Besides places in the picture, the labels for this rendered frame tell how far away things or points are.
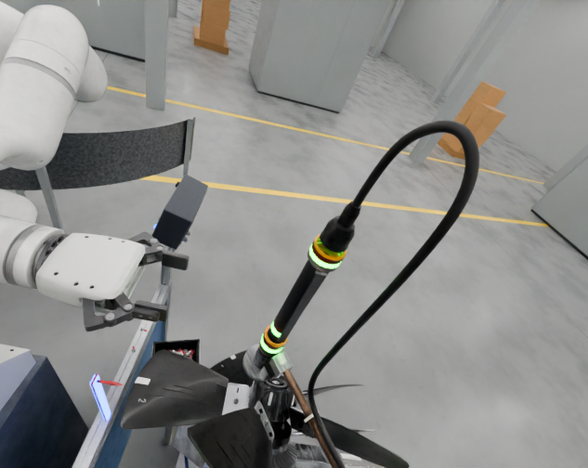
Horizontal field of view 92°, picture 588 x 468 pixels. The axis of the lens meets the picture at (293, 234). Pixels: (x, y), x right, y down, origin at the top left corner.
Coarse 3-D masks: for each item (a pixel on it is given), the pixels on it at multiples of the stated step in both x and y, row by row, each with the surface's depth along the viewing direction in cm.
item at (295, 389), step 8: (288, 376) 50; (296, 384) 49; (296, 392) 48; (304, 400) 48; (304, 408) 47; (312, 424) 46; (320, 440) 44; (328, 448) 44; (328, 456) 43; (336, 464) 43
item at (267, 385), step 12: (264, 384) 74; (276, 384) 78; (288, 384) 81; (252, 396) 76; (264, 396) 73; (276, 396) 73; (288, 396) 74; (264, 408) 73; (276, 408) 73; (288, 408) 74; (276, 420) 72; (276, 432) 73; (288, 432) 75; (276, 444) 71
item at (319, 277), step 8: (320, 272) 36; (312, 280) 37; (320, 280) 37; (312, 288) 38; (304, 296) 39; (304, 304) 40; (296, 312) 42; (296, 320) 43; (288, 328) 44; (280, 336) 46
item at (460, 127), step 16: (416, 128) 24; (432, 128) 23; (448, 128) 22; (464, 128) 21; (400, 144) 25; (464, 144) 21; (384, 160) 27; (368, 176) 29; (464, 176) 22; (368, 192) 30; (464, 192) 22; (448, 224) 23; (432, 240) 25; (416, 256) 26; (400, 272) 28; (352, 336) 35; (336, 352) 38; (320, 368) 41; (320, 432) 44
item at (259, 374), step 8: (256, 344) 61; (248, 352) 59; (248, 360) 58; (272, 360) 51; (288, 360) 51; (248, 368) 57; (256, 368) 57; (264, 368) 54; (272, 368) 51; (280, 368) 50; (288, 368) 51; (256, 376) 56; (264, 376) 55; (272, 376) 51
